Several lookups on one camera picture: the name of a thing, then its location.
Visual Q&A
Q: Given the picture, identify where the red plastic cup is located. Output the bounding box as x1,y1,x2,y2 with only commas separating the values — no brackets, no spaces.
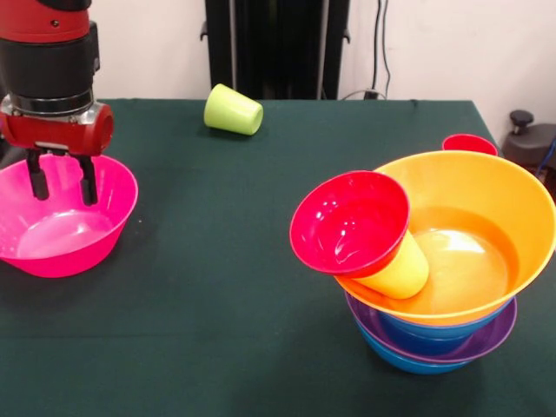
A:
441,133,499,156

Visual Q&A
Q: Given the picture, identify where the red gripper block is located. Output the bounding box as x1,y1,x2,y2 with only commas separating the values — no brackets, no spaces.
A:
0,96,116,208

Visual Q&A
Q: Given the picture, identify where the blue cable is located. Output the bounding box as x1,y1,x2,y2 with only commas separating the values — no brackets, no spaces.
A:
533,134,556,183

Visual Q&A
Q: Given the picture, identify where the small teal blue bowl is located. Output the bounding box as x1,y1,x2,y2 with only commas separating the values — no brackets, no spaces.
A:
384,323,479,356

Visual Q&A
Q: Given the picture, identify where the purple plastic bowl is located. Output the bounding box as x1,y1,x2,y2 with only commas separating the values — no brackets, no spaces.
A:
345,291,519,365

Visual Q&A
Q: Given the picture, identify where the large pink plastic bowl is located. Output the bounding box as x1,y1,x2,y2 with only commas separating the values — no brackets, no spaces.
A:
0,154,140,279

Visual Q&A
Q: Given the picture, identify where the small red plastic bowl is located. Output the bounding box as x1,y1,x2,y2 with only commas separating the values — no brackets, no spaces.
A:
288,170,411,279

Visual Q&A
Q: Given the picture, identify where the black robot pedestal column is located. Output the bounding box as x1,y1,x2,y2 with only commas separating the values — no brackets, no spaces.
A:
199,0,351,102

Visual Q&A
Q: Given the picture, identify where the green plastic cup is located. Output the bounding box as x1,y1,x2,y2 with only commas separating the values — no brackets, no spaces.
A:
203,83,265,136

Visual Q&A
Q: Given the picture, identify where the large orange plastic bowl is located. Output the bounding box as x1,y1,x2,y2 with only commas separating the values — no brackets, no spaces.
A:
334,150,556,327

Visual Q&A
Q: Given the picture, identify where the dark green tablecloth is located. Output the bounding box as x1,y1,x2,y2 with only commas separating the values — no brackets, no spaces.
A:
0,97,556,417

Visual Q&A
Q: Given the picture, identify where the yellow plastic cup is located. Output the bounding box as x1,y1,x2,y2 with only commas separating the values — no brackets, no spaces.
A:
354,229,430,301

